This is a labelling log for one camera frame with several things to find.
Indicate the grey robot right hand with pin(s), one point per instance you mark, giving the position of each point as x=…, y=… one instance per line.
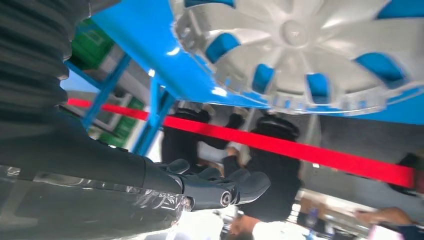
x=82, y=185

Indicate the blue metal shelf rack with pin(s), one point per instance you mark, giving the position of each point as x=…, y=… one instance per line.
x=139, y=39
x=106, y=89

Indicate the black stool chrome base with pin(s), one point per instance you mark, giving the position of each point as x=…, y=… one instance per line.
x=278, y=126
x=190, y=114

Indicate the red barrier belt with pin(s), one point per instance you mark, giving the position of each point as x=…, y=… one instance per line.
x=265, y=145

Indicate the green plastic crate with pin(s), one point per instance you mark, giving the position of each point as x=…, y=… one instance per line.
x=92, y=46
x=122, y=129

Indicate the person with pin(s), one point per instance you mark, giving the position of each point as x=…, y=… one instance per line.
x=384, y=217
x=185, y=142
x=275, y=185

